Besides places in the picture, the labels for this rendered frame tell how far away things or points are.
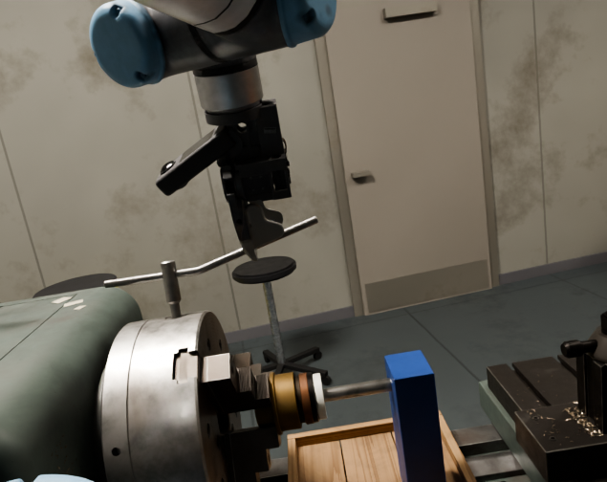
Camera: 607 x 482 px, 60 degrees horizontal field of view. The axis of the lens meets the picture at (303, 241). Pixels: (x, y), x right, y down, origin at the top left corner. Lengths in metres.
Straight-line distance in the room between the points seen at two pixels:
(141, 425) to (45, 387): 0.12
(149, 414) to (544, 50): 3.91
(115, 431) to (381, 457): 0.50
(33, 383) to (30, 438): 0.08
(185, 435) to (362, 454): 0.43
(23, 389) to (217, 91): 0.41
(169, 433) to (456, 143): 3.41
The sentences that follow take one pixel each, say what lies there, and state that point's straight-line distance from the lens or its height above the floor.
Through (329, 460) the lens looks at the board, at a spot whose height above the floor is 0.88.
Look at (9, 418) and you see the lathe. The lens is 0.67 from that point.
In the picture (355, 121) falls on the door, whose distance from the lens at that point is 3.66.
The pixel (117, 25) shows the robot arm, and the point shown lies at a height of 1.60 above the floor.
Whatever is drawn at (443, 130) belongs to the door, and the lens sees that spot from 3.87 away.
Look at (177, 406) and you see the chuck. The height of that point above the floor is 1.17.
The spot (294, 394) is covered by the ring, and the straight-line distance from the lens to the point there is 0.81.
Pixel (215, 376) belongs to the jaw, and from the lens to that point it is 0.73.
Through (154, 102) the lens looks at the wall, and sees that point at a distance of 3.61.
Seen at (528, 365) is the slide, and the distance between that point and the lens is 1.12.
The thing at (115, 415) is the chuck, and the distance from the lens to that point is 0.74.
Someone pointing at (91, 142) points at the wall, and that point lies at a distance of 3.67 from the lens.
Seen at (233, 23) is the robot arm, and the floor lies 1.57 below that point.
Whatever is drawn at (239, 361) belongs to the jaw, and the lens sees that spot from 0.94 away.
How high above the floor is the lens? 1.50
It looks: 14 degrees down
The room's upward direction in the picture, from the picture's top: 9 degrees counter-clockwise
